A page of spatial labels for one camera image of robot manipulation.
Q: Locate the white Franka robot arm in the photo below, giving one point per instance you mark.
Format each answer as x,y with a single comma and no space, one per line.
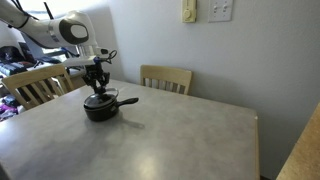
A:
40,31

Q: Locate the cream wall thermostat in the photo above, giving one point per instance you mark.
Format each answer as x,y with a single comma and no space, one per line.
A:
188,11

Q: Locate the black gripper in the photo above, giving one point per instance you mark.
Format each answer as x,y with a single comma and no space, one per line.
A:
95,70

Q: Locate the black bag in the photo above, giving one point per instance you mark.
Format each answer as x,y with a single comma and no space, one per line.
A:
8,53

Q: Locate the dark striped flat object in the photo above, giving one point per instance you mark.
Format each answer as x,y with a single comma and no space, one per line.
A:
10,69

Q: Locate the purple cloth pile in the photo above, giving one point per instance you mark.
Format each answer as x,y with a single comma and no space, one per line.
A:
6,108

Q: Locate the white light switch plate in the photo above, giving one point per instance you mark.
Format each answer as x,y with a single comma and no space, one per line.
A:
220,10

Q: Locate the tan wooden countertop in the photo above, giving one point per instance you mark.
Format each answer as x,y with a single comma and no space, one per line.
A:
301,150

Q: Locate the glass lid with black knob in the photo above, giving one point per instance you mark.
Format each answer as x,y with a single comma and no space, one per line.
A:
100,98

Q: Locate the light wooden slat-back chair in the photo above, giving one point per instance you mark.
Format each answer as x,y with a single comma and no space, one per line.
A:
33,75
166,74

